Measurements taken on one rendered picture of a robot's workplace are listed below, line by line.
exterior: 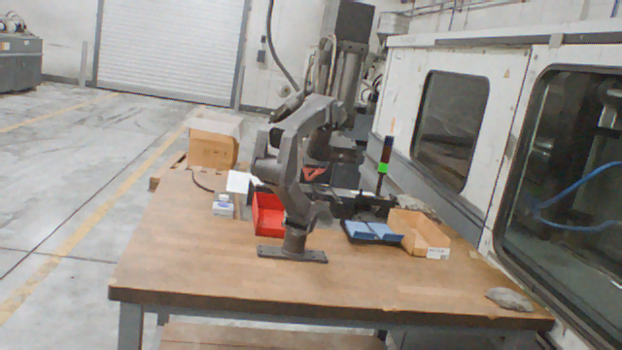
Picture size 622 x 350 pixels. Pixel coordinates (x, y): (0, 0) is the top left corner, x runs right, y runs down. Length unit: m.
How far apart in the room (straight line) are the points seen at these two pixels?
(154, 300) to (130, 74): 10.17
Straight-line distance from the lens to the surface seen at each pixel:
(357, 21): 1.69
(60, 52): 11.68
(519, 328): 1.37
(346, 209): 1.69
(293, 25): 10.83
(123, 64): 11.17
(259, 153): 1.06
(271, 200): 1.64
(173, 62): 10.92
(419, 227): 1.74
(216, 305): 1.10
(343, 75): 1.60
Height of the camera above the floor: 1.44
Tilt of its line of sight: 14 degrees down
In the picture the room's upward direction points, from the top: 10 degrees clockwise
